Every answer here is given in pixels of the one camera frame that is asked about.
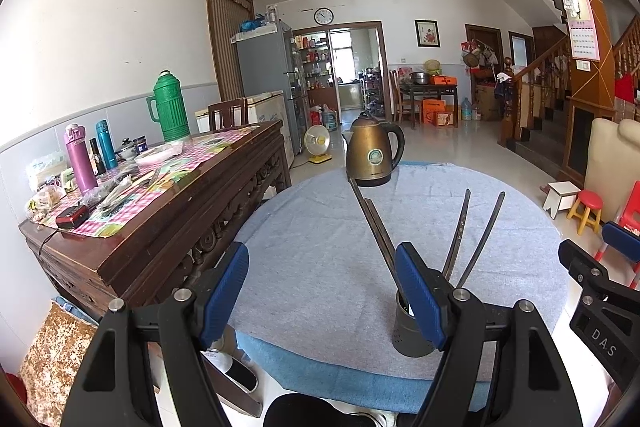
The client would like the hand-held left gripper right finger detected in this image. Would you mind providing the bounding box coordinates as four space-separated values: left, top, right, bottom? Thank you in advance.
395 242 583 427

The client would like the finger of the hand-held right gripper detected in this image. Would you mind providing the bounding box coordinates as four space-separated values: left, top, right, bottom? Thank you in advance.
557 238 618 303
601 221 640 263

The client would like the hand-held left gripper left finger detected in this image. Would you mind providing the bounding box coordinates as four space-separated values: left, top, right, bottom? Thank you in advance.
60 241 250 427

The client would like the grey utensil holder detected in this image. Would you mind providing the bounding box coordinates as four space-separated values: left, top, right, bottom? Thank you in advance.
391 289 436 358

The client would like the dark brown chopstick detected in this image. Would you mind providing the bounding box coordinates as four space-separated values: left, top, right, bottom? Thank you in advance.
442 188 472 278
456 191 506 288
364 198 403 275
347 176 403 295

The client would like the red plastic chair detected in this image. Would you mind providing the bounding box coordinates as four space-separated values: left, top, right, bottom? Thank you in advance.
595 181 640 290

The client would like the yellow stool with red seat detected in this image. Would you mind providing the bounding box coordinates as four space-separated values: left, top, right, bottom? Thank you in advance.
566 190 605 235

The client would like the small white stool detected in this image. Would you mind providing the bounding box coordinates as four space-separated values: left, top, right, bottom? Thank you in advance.
542 182 582 220

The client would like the cream sofa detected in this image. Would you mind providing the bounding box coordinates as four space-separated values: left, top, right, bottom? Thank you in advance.
583 117 640 228

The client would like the white slipper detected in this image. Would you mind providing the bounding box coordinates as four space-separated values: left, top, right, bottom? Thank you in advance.
200 347 261 395

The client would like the dark wooden sideboard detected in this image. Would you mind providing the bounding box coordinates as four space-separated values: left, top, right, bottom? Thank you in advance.
19 119 293 315

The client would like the light blue table cloth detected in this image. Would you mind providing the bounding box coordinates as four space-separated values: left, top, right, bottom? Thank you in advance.
227 162 571 380

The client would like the blue table cover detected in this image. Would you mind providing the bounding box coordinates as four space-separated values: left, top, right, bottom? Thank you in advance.
235 332 493 413

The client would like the checkered table cover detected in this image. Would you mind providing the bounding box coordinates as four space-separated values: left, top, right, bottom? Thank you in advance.
37 127 261 239

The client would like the wooden staircase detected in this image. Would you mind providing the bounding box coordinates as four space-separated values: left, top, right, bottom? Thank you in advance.
497 12 640 180

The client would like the black rounded object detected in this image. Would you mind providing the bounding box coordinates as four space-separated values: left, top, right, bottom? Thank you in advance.
262 394 396 427

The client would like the gold electric kettle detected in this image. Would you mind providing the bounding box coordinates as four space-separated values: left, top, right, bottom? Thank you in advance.
341 112 406 188

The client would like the red and black device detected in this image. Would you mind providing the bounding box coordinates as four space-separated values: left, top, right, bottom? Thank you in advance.
55 205 91 230

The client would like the round yellow fan heater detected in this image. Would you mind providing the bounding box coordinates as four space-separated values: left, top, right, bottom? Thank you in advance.
303 124 334 165

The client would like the white chest freezer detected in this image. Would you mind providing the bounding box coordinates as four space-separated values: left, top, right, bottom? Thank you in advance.
195 90 296 158

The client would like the dark glass bottle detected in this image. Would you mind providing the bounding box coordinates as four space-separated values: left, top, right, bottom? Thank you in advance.
89 138 107 176

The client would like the brown patterned cushion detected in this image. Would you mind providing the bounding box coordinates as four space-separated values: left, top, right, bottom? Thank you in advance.
17 299 98 427

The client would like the blue drinking bottle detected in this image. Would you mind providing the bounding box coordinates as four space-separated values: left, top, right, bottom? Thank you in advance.
95 120 119 170

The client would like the green thermos jug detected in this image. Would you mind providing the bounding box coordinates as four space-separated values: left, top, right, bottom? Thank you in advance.
146 70 192 144

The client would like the pink drinking bottle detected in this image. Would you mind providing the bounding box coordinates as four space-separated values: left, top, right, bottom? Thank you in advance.
63 123 99 194

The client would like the wooden dining chair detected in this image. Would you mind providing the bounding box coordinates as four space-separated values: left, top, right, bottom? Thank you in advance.
389 69 421 125

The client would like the clear plastic snack bag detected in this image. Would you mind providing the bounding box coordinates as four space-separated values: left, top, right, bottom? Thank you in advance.
26 184 68 223

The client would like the dark dining table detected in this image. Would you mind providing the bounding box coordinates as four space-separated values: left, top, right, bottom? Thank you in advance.
397 82 460 128

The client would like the grey refrigerator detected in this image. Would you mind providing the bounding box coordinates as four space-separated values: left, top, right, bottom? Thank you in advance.
231 21 308 158

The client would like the wooden pillar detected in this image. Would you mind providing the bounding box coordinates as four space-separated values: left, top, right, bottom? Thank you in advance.
530 0 618 188

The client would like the shelf of bottles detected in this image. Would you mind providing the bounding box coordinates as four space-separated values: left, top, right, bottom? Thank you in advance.
294 34 332 92

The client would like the brown pleated curtain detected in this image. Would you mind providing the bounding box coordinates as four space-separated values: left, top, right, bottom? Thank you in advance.
204 0 256 102

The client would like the pink wall calendar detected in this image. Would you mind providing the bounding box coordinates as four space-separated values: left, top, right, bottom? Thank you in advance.
560 0 601 62

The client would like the framed wall picture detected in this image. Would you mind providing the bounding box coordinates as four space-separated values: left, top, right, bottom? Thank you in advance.
414 19 441 48

